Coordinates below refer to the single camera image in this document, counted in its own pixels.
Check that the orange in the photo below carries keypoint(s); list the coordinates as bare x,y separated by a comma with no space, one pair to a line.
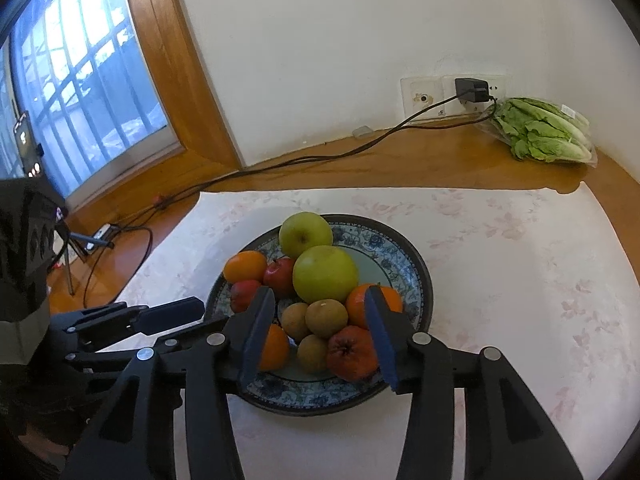
356,307
245,266
276,350

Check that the bagged green lettuce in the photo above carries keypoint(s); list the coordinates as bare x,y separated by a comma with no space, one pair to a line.
545,132

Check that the barred glass window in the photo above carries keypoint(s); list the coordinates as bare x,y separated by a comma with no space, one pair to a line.
85,60

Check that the small green apple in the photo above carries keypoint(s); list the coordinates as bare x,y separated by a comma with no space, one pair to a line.
305,234

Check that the white power strip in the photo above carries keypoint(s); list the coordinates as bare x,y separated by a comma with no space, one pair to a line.
101,234

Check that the small brown round fruit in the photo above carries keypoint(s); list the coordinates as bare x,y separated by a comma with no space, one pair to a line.
326,317
312,354
295,321

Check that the white power wall socket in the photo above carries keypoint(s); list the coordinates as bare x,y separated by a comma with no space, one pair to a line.
497,90

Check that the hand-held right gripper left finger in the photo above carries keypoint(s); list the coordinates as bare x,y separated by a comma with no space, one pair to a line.
257,335

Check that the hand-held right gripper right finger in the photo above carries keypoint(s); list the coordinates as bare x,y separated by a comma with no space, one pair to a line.
382,335

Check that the white floral tablecloth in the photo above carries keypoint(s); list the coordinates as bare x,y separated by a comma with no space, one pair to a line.
500,285

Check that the wooden window frame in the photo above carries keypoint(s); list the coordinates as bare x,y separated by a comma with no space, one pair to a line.
185,60

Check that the black plug-in charger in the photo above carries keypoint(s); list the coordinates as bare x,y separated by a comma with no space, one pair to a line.
471,91

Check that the white coaxial wall socket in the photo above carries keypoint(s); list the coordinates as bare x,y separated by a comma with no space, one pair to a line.
422,97

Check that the red apple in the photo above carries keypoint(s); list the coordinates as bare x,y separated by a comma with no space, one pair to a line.
244,296
280,276
352,355

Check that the phone tripod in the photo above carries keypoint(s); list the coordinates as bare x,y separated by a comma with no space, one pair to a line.
67,270

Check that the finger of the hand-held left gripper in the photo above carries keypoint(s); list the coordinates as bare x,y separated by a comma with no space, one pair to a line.
172,308
190,342

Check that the blue patterned ceramic plate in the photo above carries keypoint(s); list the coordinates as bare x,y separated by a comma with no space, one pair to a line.
395,260

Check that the large green apple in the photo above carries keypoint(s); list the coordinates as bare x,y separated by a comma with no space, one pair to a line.
325,275

